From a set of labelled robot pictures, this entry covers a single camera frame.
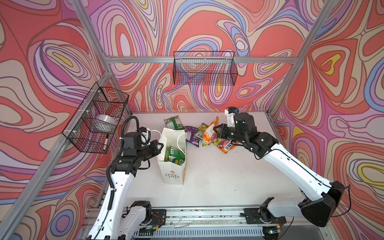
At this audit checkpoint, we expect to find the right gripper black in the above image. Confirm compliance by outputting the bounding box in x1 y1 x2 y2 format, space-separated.
213 123 248 145

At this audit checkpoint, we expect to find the orange snack bag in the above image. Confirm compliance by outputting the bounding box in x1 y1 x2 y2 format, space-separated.
203 116 220 147

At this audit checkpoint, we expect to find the orange Fox's candy bag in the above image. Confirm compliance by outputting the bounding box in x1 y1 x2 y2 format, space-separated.
213 138 236 154

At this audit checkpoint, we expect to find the green snack bag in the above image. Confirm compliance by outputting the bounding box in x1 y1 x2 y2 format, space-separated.
164 116 185 131
164 146 186 166

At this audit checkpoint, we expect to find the white paper bag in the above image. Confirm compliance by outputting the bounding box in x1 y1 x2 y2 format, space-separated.
157 128 187 185

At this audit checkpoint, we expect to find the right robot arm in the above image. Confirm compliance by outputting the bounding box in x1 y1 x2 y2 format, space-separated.
214 107 347 227

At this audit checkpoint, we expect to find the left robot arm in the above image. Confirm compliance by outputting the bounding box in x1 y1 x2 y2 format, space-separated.
86 116 164 240

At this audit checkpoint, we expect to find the green yellow Fox's candy bag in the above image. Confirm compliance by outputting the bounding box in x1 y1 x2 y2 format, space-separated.
194 123 209 140

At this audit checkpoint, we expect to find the purple snack bag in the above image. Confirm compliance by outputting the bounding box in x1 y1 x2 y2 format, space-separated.
185 126 200 147

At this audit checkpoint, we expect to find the black marker pen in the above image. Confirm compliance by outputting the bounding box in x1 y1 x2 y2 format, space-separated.
103 134 109 151

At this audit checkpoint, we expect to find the silver tape roll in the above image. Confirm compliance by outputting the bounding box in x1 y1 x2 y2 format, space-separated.
96 114 117 126

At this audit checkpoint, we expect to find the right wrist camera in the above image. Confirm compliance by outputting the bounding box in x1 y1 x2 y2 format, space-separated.
225 107 239 127

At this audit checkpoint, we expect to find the black wire basket left wall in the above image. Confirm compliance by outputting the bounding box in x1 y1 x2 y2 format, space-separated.
62 83 129 154

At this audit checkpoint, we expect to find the black wire basket wall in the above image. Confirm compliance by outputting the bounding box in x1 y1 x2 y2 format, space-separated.
62 83 129 154
173 50 238 86

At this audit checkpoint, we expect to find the black wire basket back wall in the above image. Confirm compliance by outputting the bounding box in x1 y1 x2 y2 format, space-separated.
173 50 238 86

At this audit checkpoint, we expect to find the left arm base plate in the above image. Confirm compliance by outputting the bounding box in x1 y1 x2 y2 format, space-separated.
140 209 167 228

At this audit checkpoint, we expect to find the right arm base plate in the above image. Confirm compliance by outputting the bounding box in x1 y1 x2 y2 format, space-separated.
240 208 287 225

